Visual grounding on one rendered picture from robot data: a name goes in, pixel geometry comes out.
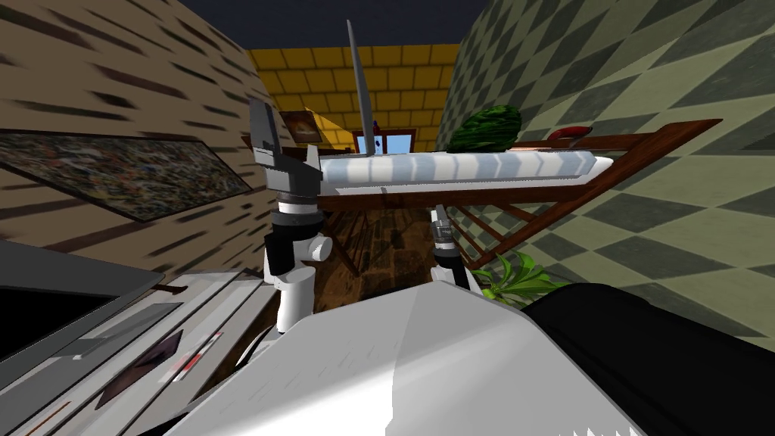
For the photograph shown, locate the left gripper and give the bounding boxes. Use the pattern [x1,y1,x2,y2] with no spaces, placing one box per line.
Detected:
[248,96,325,197]

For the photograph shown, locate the window with brown frame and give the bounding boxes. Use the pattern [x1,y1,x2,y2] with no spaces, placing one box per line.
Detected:
[352,127,419,156]

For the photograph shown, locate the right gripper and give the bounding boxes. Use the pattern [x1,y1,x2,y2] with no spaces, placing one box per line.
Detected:
[430,204,453,245]

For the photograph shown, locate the green leafy plant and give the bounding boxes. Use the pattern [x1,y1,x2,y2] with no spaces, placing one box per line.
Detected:
[471,251,571,307]

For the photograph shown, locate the large speckled wall picture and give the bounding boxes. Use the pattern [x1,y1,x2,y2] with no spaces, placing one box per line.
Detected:
[0,129,254,223]

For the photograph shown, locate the small brown wall picture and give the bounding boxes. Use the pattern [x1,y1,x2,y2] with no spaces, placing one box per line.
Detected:
[279,109,324,146]

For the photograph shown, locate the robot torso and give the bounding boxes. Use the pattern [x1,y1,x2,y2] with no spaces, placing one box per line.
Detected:
[142,279,650,436]

